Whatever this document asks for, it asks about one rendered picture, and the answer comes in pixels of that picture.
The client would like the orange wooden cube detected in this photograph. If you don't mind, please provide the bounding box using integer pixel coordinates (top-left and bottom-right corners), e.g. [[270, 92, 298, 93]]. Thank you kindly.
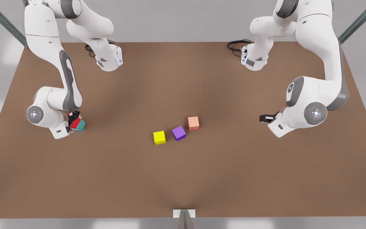
[[188, 116, 200, 131]]

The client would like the yellow wooden cube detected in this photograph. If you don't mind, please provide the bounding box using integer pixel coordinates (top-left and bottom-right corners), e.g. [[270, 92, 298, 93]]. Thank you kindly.
[[153, 130, 166, 145]]

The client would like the silver frame post with foot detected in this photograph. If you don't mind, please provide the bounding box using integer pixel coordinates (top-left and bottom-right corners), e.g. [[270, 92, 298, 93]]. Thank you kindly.
[[173, 209, 196, 229]]

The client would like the purple wooden cube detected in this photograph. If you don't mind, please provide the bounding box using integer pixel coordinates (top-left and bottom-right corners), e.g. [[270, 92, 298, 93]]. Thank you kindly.
[[172, 125, 187, 142]]

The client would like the black cable loop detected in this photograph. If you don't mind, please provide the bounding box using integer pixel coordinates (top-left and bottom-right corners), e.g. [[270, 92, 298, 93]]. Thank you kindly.
[[85, 40, 116, 58], [227, 39, 254, 58]]

